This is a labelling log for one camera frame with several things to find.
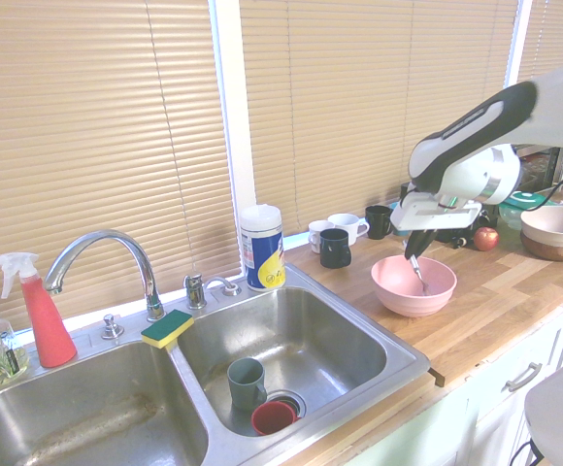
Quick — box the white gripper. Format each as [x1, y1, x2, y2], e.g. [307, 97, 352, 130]
[390, 191, 482, 261]

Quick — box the metal spoon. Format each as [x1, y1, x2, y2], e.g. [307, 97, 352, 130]
[410, 255, 434, 297]

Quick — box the stainless steel double sink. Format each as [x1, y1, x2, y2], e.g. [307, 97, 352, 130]
[0, 264, 431, 466]

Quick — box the sink drain strainer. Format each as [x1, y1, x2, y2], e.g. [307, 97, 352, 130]
[261, 387, 308, 419]

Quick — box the chrome sink soap dispenser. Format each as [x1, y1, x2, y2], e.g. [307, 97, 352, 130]
[182, 273, 209, 311]

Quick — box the black toaster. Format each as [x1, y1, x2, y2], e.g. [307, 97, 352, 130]
[434, 203, 501, 247]

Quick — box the pink bowl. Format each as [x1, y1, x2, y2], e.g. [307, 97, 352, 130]
[371, 255, 458, 319]

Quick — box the red apple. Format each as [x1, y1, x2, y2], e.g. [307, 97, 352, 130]
[473, 226, 500, 251]

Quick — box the white mug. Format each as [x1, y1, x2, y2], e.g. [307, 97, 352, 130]
[308, 219, 336, 255]
[328, 213, 371, 246]

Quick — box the black dented mug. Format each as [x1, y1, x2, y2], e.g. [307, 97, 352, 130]
[318, 228, 353, 269]

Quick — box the green lidded container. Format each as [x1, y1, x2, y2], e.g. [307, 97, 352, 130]
[497, 190, 559, 230]

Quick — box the brown wooden bowl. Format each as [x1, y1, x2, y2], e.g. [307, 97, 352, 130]
[519, 230, 563, 262]

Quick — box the black microwave oven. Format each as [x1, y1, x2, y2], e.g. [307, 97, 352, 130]
[516, 144, 563, 191]

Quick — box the beige bowl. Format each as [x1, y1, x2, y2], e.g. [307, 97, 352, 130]
[519, 205, 563, 249]

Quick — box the white wipes canister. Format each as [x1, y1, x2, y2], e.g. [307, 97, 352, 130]
[240, 204, 287, 292]

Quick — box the pale green cabinet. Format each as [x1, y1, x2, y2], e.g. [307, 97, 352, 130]
[348, 290, 563, 466]

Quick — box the grey green mug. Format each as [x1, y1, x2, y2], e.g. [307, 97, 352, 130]
[226, 357, 268, 412]

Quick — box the red cup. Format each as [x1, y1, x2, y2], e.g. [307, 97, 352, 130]
[250, 400, 298, 436]

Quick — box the narrow beige window blind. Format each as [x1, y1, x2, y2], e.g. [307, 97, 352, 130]
[518, 0, 563, 83]

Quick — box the yellow green sponge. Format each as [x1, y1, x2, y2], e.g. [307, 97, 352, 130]
[140, 309, 195, 350]

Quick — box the chrome gooseneck faucet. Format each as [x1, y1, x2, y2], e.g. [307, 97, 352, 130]
[42, 229, 167, 324]

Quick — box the small chrome knob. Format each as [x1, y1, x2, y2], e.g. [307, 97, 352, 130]
[100, 313, 125, 340]

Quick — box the wide beige window blind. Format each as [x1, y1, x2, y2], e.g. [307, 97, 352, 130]
[0, 0, 243, 341]

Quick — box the red spray bottle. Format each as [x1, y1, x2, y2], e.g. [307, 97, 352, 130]
[0, 251, 79, 369]

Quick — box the clear soap pump bottle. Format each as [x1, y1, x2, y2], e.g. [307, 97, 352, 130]
[0, 293, 30, 387]

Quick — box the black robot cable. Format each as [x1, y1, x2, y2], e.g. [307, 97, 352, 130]
[508, 153, 563, 466]

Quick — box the silver drawer handle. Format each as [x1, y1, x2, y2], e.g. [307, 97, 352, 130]
[505, 361, 544, 393]

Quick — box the white window frame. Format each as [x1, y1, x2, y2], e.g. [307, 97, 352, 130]
[208, 0, 533, 273]

